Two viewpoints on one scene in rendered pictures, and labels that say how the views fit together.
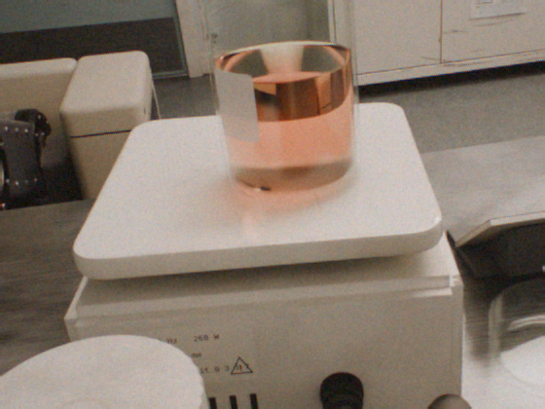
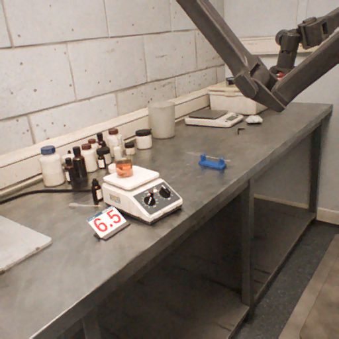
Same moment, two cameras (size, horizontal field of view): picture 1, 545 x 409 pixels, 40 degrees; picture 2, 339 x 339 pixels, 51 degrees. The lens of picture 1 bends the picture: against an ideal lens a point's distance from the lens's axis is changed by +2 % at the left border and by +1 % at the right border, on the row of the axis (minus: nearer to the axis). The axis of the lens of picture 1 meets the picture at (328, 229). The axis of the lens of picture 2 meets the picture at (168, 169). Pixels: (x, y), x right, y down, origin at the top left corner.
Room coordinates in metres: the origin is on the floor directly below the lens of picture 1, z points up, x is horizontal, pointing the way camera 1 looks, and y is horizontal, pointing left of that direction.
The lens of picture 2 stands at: (1.02, -0.55, 1.22)
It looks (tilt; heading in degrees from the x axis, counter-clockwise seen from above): 21 degrees down; 137
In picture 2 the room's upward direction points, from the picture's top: 5 degrees counter-clockwise
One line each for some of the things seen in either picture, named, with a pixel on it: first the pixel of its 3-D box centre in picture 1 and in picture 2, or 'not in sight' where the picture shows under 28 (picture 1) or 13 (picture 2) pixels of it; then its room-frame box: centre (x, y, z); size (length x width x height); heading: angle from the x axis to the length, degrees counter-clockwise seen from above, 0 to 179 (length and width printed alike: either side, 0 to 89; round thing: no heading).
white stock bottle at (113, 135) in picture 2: not in sight; (114, 142); (-0.15, 0.27, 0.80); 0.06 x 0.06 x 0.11
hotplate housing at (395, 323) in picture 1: (277, 239); (138, 193); (0.28, 0.02, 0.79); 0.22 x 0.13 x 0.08; 0
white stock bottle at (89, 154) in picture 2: not in sight; (88, 157); (-0.10, 0.10, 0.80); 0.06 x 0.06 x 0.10
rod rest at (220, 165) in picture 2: not in sight; (212, 160); (0.26, 0.39, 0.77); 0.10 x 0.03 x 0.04; 3
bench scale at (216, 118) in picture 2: not in sight; (213, 117); (-0.12, 0.88, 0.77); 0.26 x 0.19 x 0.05; 11
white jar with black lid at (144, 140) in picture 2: not in sight; (144, 139); (-0.12, 0.40, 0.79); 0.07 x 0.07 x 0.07
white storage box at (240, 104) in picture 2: not in sight; (244, 95); (-0.16, 1.23, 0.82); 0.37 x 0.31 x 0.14; 98
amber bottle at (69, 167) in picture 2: not in sight; (69, 169); (-0.06, 0.00, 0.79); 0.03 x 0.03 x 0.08
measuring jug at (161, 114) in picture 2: not in sight; (162, 119); (-0.18, 0.58, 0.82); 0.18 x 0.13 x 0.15; 141
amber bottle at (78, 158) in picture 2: not in sight; (79, 161); (-0.07, 0.05, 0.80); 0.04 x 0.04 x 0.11
